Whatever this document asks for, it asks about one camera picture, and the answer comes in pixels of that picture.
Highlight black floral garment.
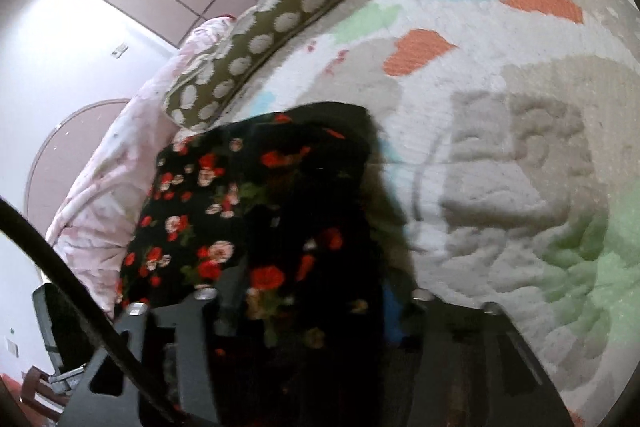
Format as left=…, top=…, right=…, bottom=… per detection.
left=115, top=102, right=392, bottom=426

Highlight black chair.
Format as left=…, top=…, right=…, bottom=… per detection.
left=20, top=283, right=96, bottom=425

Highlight pink folded duvet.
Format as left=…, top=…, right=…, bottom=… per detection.
left=46, top=15, right=234, bottom=317

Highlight rounded pink headboard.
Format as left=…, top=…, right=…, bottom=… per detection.
left=24, top=98, right=129, bottom=236

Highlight quilted patchwork bedspread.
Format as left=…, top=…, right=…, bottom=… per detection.
left=226, top=0, right=639, bottom=426

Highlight olive bolster pillow white spots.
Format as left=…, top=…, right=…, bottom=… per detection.
left=164, top=0, right=343, bottom=132

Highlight black cable right camera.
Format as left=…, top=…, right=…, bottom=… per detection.
left=0, top=197, right=191, bottom=427

